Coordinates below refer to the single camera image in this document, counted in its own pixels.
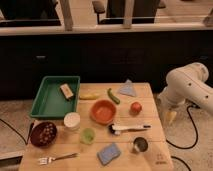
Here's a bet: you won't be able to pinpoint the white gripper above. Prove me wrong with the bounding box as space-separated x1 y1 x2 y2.
158 87 185 125

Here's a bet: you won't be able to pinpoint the red apple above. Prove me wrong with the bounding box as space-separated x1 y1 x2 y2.
130 102 142 114

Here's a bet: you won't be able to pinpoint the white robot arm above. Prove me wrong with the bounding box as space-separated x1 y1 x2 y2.
158 62 213 126

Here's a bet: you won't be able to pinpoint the metal cup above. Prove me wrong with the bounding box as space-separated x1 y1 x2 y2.
133 137 148 153

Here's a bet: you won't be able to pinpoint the green plastic cup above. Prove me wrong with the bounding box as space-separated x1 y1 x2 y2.
80 128 95 145

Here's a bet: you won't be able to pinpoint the white plastic cup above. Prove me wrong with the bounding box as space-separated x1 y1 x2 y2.
64 112 80 130

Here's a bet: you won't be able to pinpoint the blue triangular cloth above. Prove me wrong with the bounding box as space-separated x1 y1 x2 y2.
118 79 137 97

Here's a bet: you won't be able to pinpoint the green chili pepper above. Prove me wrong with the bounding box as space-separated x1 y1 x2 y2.
107 88 120 104

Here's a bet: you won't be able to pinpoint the orange bowl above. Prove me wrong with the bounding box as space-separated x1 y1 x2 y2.
90 100 116 125

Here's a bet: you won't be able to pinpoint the blue sponge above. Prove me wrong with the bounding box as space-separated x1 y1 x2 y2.
97 143 121 165

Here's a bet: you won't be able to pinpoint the yellow banana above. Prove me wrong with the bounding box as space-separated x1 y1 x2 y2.
79 94 100 100

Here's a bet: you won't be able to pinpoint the tan sponge block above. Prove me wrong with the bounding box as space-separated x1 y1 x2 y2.
60 84 73 100

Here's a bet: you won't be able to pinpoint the green plastic tray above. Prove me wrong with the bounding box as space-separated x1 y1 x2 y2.
30 76 80 120

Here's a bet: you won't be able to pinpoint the black office chair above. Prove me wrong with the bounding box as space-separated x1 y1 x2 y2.
92 0 166 25

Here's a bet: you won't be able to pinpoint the dark red patterned bowl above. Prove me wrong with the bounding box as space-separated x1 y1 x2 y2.
30 122 57 147

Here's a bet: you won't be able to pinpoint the silver fork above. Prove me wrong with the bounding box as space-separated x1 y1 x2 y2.
38 153 78 165

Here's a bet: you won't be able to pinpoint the black cable right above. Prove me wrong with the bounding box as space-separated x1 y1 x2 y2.
165 104 200 171

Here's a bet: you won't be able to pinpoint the black cable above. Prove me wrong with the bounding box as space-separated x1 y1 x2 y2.
0 118 35 146
165 104 200 171

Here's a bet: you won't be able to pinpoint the black cable left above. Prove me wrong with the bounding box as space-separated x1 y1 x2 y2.
0 118 35 146

